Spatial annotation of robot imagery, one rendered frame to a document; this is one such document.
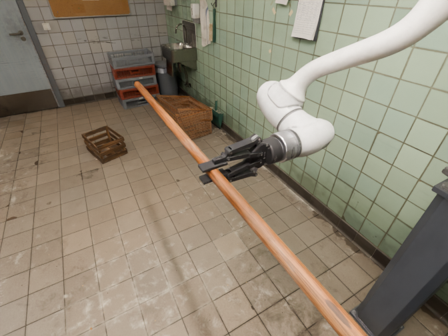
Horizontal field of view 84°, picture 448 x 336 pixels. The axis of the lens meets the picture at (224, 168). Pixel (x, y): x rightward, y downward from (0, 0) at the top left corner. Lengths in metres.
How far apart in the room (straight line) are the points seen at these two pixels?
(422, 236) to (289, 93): 0.80
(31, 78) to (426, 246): 4.67
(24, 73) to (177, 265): 3.64
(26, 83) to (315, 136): 4.35
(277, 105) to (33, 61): 4.12
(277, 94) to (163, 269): 1.44
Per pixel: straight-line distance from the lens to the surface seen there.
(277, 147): 0.69
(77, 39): 4.58
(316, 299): 0.44
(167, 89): 4.36
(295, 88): 0.82
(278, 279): 1.84
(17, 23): 4.55
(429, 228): 1.25
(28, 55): 4.61
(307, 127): 0.77
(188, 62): 3.73
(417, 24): 0.75
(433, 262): 1.32
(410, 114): 1.65
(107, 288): 1.93
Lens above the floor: 1.58
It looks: 37 degrees down
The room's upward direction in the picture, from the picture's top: straight up
